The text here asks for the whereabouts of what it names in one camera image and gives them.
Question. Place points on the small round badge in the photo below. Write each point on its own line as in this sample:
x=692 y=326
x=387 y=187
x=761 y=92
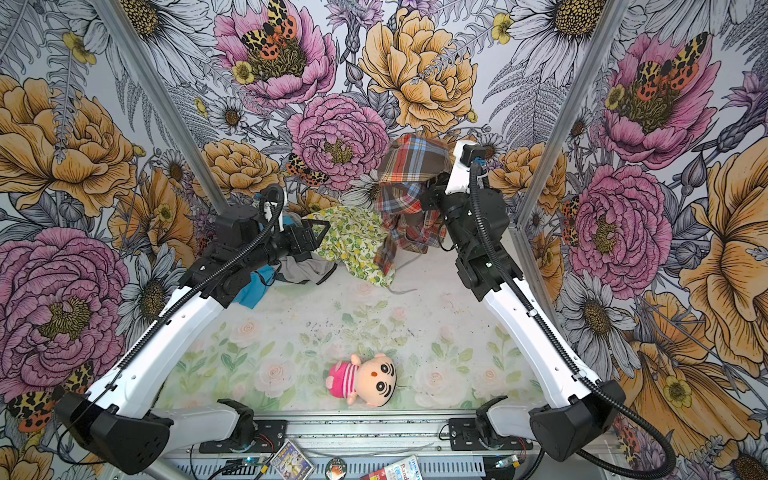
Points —
x=336 y=469

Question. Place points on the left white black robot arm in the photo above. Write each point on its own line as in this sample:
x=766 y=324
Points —
x=114 y=419

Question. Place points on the red plaid cloth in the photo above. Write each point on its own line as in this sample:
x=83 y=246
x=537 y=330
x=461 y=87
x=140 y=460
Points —
x=409 y=164

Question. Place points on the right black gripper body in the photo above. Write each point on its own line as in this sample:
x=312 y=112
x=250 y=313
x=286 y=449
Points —
x=452 y=207

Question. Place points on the left aluminium frame post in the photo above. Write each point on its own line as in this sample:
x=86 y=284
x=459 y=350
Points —
x=117 y=23

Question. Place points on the teal blue cloth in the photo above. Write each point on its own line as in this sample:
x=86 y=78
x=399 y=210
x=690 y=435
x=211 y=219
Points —
x=260 y=281

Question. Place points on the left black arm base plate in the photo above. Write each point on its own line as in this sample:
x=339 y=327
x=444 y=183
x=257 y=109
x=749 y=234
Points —
x=262 y=437

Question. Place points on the aluminium frame post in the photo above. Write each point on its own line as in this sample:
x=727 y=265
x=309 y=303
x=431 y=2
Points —
x=117 y=23
x=606 y=30

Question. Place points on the grey cloth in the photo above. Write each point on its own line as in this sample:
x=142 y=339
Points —
x=314 y=270

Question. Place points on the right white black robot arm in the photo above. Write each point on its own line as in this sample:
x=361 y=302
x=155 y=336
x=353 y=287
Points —
x=575 y=417

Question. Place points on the right aluminium frame post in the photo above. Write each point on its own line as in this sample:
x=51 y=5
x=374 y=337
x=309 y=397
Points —
x=606 y=30

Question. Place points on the pink shirt plush doll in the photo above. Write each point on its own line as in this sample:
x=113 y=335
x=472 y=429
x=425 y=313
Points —
x=372 y=381

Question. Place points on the green lemon print cloth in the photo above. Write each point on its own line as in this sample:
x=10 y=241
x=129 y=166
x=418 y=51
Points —
x=354 y=238

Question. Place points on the red white snack packet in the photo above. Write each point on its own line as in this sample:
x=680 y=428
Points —
x=405 y=469

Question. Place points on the aluminium front rail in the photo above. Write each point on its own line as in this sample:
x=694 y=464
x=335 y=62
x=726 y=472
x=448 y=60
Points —
x=365 y=440

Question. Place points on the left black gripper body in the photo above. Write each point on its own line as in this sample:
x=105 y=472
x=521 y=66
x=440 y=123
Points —
x=288 y=242

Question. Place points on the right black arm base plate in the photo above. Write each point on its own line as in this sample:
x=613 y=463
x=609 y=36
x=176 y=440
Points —
x=473 y=434

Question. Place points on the colourful card booklet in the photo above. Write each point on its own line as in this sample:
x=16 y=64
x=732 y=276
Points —
x=290 y=463

